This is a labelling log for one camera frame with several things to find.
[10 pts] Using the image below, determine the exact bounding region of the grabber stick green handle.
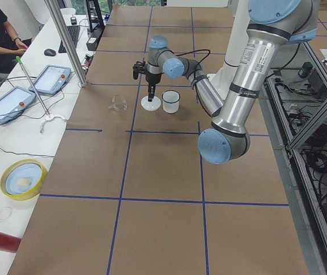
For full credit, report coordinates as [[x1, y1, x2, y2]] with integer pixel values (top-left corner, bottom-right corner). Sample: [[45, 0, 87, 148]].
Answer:
[[16, 56, 67, 133]]

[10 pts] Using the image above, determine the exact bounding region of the black computer mouse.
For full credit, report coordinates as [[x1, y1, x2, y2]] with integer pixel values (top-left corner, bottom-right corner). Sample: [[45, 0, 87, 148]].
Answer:
[[44, 49, 56, 57]]

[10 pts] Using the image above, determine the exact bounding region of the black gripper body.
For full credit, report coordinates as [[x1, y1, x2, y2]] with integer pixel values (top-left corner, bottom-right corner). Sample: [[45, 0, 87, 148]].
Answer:
[[145, 72, 161, 85]]

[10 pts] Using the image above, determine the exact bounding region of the white enamel mug blue rim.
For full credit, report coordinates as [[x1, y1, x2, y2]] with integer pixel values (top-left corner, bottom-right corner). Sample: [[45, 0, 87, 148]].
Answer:
[[162, 90, 180, 113]]

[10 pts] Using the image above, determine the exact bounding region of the black camera cable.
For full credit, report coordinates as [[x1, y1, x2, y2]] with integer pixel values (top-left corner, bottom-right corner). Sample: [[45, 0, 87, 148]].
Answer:
[[173, 49, 211, 87]]

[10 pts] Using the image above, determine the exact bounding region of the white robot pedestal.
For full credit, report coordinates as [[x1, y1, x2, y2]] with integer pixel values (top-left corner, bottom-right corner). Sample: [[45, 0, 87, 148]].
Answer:
[[208, 0, 250, 92]]

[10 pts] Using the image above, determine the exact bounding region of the white ceramic lid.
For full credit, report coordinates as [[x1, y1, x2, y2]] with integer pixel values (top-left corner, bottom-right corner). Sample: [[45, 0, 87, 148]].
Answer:
[[141, 96, 161, 111]]

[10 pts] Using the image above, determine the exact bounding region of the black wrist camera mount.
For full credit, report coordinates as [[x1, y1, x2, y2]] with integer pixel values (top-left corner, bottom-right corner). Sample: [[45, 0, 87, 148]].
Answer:
[[133, 61, 147, 80]]

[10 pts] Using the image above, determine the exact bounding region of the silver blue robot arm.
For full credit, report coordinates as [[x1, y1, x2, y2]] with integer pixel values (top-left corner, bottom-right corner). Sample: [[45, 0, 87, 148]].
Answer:
[[142, 1, 320, 164]]

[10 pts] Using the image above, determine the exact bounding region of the blue teach pendant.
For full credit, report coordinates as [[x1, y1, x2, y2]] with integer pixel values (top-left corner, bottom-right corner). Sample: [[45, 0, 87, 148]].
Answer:
[[0, 87, 36, 124], [33, 65, 71, 95]]

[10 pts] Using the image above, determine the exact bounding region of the near blue teach pendant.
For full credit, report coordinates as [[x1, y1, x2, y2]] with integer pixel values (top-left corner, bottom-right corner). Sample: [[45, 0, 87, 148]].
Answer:
[[0, 87, 36, 124]]

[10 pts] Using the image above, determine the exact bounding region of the yellow rimmed bowl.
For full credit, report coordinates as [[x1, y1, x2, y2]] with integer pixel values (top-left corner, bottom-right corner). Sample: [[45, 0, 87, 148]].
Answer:
[[0, 159, 48, 201]]

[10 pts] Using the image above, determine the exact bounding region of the black computer box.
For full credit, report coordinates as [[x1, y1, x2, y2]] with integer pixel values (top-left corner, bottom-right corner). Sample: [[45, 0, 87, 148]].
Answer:
[[86, 28, 103, 51]]

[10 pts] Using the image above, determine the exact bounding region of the far blue teach pendant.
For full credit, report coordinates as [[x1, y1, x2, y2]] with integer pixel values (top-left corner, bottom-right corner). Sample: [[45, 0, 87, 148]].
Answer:
[[33, 65, 71, 95]]

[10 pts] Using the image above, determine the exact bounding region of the aluminium frame post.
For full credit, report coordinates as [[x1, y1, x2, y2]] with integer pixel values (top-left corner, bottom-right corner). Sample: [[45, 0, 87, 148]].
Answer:
[[44, 0, 87, 87]]

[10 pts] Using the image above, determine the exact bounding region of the black keyboard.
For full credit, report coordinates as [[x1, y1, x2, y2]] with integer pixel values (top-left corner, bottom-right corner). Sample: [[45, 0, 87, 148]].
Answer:
[[58, 25, 81, 54]]

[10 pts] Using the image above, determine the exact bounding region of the white rubber band ring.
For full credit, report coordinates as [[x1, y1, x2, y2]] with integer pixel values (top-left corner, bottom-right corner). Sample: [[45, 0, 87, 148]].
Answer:
[[0, 206, 14, 222]]

